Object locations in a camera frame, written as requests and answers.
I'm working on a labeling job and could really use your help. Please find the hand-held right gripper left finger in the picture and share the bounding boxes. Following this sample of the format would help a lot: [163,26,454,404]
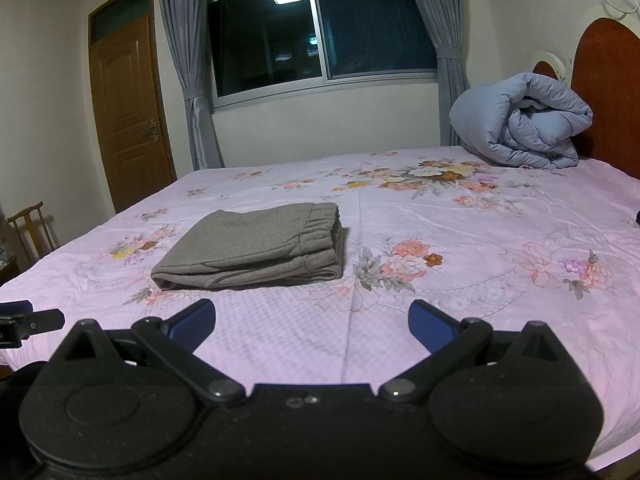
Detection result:
[50,298,247,403]

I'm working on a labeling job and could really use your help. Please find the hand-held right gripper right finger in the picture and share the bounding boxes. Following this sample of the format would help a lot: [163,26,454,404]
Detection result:
[378,299,563,403]

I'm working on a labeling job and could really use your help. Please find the grey-green pants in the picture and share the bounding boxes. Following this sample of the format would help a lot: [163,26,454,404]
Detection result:
[151,202,347,292]

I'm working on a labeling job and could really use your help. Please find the bed with pink floral sheet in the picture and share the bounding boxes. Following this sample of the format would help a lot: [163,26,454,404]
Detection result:
[0,145,640,473]

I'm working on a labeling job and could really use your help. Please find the wooden chair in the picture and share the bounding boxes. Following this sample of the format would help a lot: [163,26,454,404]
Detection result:
[6,201,59,267]

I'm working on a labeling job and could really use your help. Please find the rolled light blue duvet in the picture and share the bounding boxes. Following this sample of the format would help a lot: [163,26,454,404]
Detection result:
[448,72,594,171]

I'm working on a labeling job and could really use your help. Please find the brown wooden door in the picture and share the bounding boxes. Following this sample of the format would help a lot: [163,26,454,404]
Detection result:
[88,0,177,214]

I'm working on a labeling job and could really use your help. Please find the grey curtain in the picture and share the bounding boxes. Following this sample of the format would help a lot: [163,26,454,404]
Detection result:
[401,0,472,150]
[152,0,226,172]

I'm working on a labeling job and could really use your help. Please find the red-brown wooden headboard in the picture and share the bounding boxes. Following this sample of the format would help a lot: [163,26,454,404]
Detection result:
[531,17,640,181]

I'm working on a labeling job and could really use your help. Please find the sliding glass window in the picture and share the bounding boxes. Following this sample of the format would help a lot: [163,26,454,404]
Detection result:
[205,0,442,111]

